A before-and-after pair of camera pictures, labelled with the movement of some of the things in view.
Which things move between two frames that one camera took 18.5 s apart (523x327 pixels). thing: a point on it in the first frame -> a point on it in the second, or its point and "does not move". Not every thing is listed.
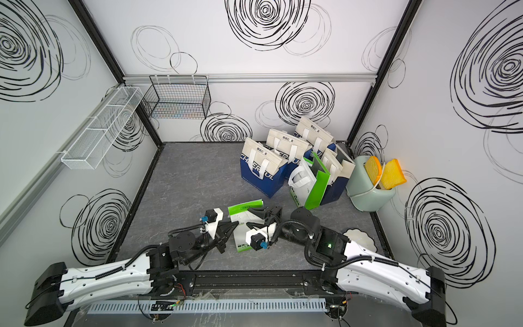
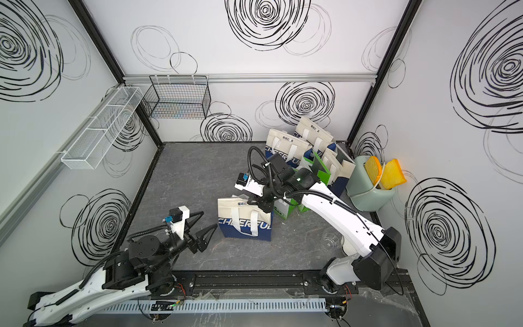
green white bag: x=239 y=212 -> x=283 y=208
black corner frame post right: x=410 y=11 does not move
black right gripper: x=265 y=212 -> x=266 y=206
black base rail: x=255 y=282 does not move
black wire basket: x=178 y=97 does not move
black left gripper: x=220 y=237 -> x=195 y=244
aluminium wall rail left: x=11 y=212 does not move
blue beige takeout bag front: x=341 y=167 does not move
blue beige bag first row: x=261 y=169 -> x=238 y=219
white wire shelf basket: x=89 y=148 does not move
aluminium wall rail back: x=249 y=77 does not move
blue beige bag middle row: x=288 y=147 does not move
